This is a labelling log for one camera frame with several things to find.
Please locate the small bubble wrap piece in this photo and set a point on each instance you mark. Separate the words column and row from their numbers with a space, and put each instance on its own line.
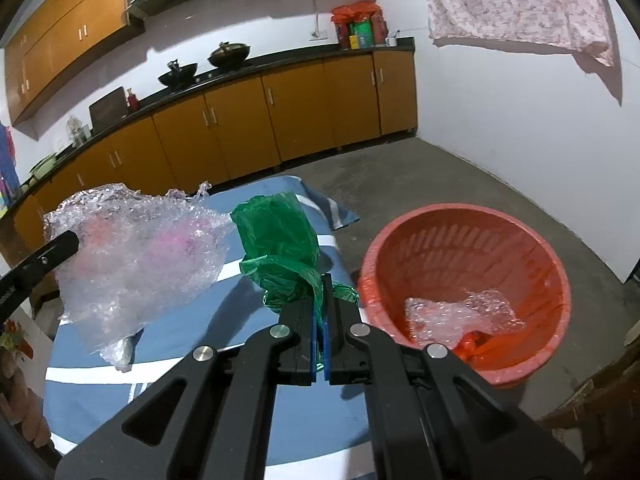
column 447, row 323

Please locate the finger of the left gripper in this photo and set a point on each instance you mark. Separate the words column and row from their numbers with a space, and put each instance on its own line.
column 18, row 284

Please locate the wooden stool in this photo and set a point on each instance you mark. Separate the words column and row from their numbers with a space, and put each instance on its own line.
column 604, row 410

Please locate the pink floral hanging cloth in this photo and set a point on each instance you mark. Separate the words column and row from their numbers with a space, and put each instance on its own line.
column 574, row 25

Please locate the red plastic basket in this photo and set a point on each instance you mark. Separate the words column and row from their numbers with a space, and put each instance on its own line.
column 441, row 252

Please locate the orange lower kitchen cabinets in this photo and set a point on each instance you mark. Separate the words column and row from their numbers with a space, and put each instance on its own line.
column 237, row 126

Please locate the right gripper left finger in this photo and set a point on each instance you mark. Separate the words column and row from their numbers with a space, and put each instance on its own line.
column 208, row 417

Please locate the black wok pan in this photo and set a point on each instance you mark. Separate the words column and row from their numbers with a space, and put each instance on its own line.
column 178, row 77

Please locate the black wok with lid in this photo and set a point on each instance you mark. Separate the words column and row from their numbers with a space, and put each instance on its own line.
column 229, row 55

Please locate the clear bubble wrap sheet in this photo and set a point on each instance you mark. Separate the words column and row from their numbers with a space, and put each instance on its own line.
column 139, row 256

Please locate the orange kitchen cabinets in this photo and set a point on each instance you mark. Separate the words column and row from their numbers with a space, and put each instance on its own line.
column 237, row 126
column 59, row 40

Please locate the orange upper kitchen cabinets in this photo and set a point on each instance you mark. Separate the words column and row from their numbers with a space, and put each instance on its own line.
column 59, row 40

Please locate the dark cutting board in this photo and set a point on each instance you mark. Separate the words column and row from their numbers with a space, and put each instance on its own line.
column 109, row 110

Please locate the red bag of groceries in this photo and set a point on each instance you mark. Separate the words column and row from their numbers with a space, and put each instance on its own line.
column 359, row 25

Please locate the red bottle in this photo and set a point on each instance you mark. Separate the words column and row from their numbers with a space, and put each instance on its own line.
column 132, row 100

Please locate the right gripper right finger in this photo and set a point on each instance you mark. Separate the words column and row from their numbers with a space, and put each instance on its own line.
column 430, row 415

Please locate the dark green plastic bag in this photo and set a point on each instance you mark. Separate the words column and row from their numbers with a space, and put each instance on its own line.
column 281, row 250

